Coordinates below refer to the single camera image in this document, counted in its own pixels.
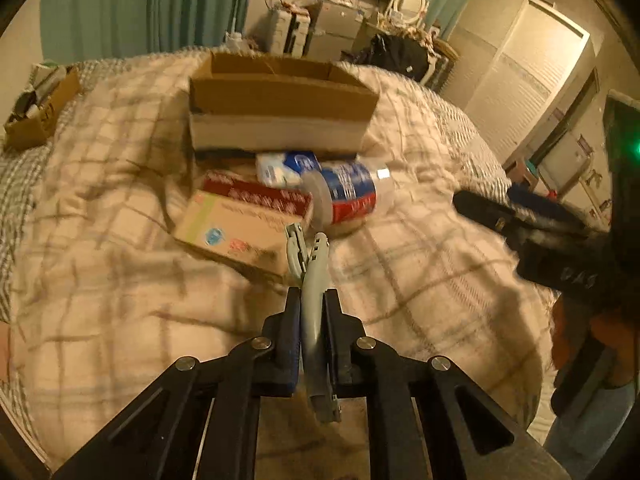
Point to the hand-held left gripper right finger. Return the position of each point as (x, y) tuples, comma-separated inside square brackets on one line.
[(331, 320)]

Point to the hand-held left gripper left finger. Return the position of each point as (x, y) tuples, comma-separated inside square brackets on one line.
[(291, 317)]

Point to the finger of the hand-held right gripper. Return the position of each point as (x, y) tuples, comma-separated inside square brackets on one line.
[(482, 209), (542, 210)]

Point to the grey hand tool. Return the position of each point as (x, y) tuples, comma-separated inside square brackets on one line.
[(314, 305)]

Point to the person's right hand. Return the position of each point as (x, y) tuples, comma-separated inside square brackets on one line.
[(564, 332)]

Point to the tan and red carton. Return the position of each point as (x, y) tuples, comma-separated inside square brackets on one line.
[(230, 227)]

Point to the red flat box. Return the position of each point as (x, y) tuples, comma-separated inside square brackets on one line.
[(260, 194)]

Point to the plastic bottle blue red label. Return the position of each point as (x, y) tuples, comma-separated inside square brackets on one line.
[(352, 190)]

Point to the white wardrobe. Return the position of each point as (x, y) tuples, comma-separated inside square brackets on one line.
[(520, 70)]

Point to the white blue tissue packet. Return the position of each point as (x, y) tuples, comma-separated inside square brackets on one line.
[(285, 167)]

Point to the black bag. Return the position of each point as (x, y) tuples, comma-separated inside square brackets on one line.
[(395, 55)]

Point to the plaid bed blanket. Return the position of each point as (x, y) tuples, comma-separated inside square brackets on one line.
[(125, 240)]

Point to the person's leg in jeans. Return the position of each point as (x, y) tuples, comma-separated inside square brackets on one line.
[(585, 435)]

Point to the large open cardboard box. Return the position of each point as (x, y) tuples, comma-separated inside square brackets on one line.
[(280, 105)]

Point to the grey storage drawers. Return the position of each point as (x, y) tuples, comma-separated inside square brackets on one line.
[(332, 27)]

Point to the small cardboard box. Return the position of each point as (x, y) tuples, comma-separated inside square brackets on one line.
[(40, 110)]

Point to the teal curtain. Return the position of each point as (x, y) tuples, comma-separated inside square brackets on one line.
[(150, 5)]

